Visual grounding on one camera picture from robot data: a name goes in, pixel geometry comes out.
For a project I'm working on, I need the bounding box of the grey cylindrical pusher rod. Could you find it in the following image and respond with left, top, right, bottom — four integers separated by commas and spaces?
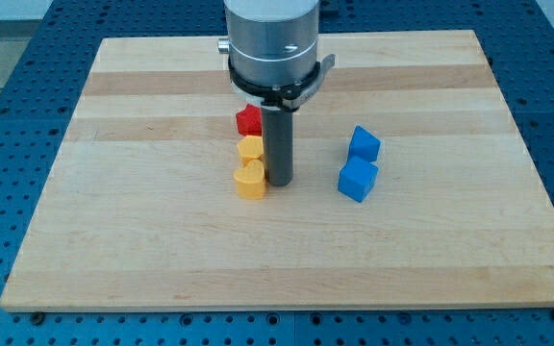
261, 108, 293, 186

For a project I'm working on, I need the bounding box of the black clamp with lever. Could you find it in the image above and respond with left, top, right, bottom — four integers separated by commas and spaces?
227, 54, 336, 112

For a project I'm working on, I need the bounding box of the blue triangular block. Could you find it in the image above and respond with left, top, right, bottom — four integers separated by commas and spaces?
347, 125, 382, 162

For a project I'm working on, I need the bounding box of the wooden board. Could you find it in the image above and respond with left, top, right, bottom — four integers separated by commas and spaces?
0, 30, 554, 312

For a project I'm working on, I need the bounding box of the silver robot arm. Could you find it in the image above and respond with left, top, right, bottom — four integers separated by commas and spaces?
218, 0, 336, 186

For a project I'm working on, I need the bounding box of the red block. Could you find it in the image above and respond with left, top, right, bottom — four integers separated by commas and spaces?
235, 104, 262, 136

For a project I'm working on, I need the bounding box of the yellow pentagon block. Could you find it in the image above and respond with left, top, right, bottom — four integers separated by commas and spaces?
237, 136, 264, 166

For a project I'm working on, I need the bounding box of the blue cube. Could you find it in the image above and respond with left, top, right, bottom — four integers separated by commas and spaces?
338, 156, 379, 203

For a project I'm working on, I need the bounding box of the yellow heart block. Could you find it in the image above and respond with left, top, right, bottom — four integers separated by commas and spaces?
233, 160, 266, 200

